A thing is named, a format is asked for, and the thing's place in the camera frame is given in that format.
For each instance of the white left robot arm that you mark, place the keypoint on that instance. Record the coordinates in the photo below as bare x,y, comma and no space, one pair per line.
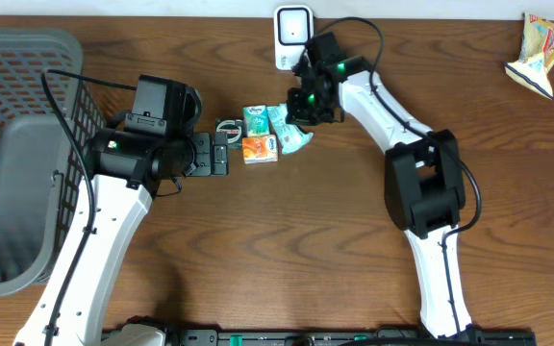
127,171

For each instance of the grey plastic basket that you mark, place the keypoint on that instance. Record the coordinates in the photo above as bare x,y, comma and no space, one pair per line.
39,173

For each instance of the teal tissue pack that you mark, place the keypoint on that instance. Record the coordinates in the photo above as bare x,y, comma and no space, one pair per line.
256,121

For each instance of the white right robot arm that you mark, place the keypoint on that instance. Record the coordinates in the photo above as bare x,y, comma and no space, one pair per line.
424,188

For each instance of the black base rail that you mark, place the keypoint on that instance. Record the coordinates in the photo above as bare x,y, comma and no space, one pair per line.
354,338

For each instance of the light blue wipes pack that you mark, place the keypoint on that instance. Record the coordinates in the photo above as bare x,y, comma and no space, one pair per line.
291,137

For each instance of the orange tissue pack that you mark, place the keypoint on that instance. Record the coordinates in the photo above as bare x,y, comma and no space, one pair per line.
258,149

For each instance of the orange white snack bag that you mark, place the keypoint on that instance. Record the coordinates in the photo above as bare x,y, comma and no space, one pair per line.
536,56

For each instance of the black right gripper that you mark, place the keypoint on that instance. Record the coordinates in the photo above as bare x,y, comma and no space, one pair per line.
295,113

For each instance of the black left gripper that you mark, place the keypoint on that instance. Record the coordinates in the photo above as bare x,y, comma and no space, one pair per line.
217,167

